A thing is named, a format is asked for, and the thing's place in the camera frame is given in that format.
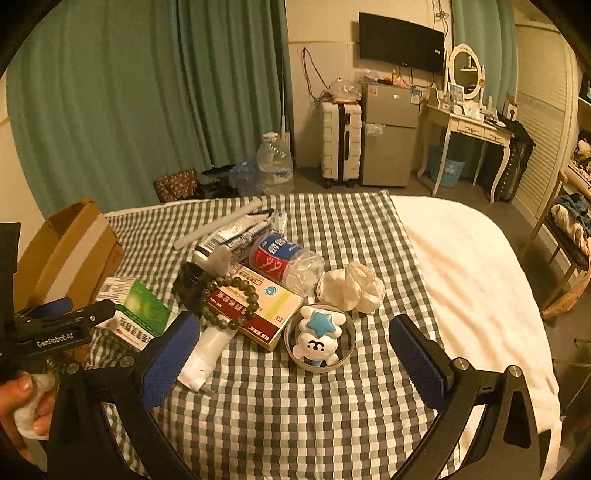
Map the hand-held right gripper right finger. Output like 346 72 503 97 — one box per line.
388 315 543 480

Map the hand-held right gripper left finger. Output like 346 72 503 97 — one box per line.
46 310 204 480

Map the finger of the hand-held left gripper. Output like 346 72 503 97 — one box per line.
16 296 75 321
18 299 117 330

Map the green medicine box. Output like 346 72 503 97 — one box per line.
95 276 171 352

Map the brown cardboard box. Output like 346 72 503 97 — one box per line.
13 198 125 365

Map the white lace cloth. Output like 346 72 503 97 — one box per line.
316 261 386 315

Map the person's left hand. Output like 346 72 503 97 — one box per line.
0 371 56 462

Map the white squeeze tube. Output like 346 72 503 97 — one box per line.
178 323 238 395

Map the black round case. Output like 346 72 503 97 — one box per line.
174 261 218 319

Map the white cloth wad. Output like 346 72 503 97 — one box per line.
13 373 57 439

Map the white blanket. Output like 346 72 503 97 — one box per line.
390 196 561 480

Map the white toy with blue star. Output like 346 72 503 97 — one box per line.
292 307 347 365

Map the checkered blanket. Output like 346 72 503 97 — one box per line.
85 189 462 480

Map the grey comb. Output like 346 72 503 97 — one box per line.
207 244 232 277

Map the red white medicine box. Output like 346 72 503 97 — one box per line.
205 265 305 354

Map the black white toothpaste tube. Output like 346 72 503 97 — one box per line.
193 219 271 266

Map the white stick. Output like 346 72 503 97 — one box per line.
173 198 264 251

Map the red label plastic bottle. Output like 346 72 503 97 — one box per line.
249 233 325 296

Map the brown patterned bag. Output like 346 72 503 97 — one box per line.
153 169 199 202

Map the dark clothes pile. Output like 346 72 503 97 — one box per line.
198 165 238 199

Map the wooden chair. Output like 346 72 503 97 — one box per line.
522 168 591 319

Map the clear blue plastic bag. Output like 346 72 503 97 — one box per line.
229 157 264 195

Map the blue waste bin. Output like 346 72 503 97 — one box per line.
429 145 467 188

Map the clothes heap on chair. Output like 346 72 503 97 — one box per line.
551 194 591 254

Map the large clear water jug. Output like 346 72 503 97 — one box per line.
256 132 295 195

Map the grey small fridge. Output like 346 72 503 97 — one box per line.
360 82 421 188

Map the wide green curtain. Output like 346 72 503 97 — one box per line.
7 0 294 222

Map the black hanging garment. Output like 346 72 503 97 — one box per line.
496 113 536 201

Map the white suitcase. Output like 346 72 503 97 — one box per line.
320 100 363 189

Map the white dressing table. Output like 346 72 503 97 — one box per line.
418 90 515 201

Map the white louvred door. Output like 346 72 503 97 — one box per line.
512 23 580 217

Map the white oval mirror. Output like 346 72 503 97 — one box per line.
445 45 485 104

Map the black television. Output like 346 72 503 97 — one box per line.
359 12 446 75

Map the narrow green curtain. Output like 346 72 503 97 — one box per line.
450 0 518 107

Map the green bead bracelet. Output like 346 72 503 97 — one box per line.
198 272 262 330

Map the wall cable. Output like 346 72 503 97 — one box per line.
302 46 331 100

